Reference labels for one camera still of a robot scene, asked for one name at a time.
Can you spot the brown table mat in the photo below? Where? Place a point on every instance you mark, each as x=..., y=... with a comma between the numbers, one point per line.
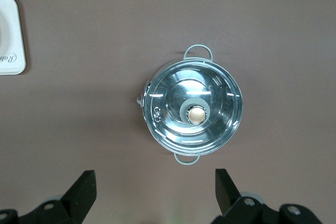
x=78, y=103

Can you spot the pale green electric pot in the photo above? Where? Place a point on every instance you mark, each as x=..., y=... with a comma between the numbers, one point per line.
x=197, y=46

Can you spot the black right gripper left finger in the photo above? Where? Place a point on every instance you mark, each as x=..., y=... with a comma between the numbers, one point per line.
x=76, y=203

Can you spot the cream rabbit print tray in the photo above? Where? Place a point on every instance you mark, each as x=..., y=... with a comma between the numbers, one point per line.
x=15, y=37

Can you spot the glass pot lid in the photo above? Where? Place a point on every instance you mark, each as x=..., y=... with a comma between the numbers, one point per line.
x=170, y=103

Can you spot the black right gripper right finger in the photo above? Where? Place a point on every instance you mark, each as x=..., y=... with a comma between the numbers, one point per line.
x=236, y=211

